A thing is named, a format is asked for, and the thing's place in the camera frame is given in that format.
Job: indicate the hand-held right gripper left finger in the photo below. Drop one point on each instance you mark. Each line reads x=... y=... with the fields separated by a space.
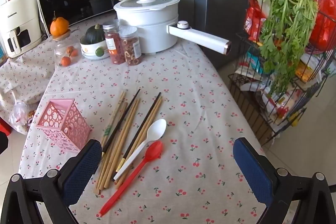
x=81 y=174

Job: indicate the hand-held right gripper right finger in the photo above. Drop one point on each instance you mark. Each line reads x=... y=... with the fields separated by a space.
x=252 y=169

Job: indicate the pink perforated utensil holder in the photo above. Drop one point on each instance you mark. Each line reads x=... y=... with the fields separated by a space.
x=56 y=121

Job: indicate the black wooden chopstick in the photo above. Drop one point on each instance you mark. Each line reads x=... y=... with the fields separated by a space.
x=144 y=121
x=123 y=116

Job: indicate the red plastic spoon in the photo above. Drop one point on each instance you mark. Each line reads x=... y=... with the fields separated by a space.
x=152 y=151

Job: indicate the pile of bamboo chopsticks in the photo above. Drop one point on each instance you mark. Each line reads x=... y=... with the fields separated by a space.
x=131 y=119

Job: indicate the white plastic spoon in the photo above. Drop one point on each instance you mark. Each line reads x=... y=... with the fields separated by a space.
x=155 y=129

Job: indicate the clear plastic bag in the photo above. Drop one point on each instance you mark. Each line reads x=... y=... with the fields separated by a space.
x=21 y=116

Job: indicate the red box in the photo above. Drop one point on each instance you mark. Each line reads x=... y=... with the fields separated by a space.
x=4 y=127

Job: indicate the cherry print tablecloth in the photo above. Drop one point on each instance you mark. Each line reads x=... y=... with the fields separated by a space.
x=183 y=108
x=23 y=77

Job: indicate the yellow snack packet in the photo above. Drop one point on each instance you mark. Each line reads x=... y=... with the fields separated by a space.
x=304 y=71

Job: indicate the small orange fruit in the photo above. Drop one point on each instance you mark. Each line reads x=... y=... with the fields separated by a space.
x=74 y=52
x=65 y=60

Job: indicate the green lime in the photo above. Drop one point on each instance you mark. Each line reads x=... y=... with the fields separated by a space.
x=100 y=52

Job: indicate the white ceramic bowl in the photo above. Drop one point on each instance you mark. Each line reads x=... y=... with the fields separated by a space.
x=88 y=50

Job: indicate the glass jar with wooden lid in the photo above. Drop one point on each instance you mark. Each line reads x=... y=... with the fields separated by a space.
x=61 y=48

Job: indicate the red spice jar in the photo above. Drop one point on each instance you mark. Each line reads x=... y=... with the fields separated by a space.
x=114 y=48

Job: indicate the jar of dried slices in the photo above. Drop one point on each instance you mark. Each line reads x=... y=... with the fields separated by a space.
x=131 y=48

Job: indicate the dark green squash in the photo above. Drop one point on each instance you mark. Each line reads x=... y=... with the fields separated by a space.
x=94 y=33

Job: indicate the bunch of leafy green herbs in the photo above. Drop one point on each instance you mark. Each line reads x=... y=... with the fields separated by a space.
x=281 y=29

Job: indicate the red snack packet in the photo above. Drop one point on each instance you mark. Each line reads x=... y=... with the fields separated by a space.
x=253 y=19

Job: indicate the large orange with stem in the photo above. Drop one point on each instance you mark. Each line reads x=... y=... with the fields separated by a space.
x=59 y=26

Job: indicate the white electric pot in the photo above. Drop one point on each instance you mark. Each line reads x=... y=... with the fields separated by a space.
x=149 y=27

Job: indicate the red plastic bag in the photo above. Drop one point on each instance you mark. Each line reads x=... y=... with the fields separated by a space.
x=324 y=19

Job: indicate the grey refrigerator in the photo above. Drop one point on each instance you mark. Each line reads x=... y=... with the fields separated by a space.
x=220 y=3

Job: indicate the cream air fryer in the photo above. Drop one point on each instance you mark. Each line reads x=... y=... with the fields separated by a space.
x=18 y=16

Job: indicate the white pot lid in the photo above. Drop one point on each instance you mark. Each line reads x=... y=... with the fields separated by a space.
x=147 y=1

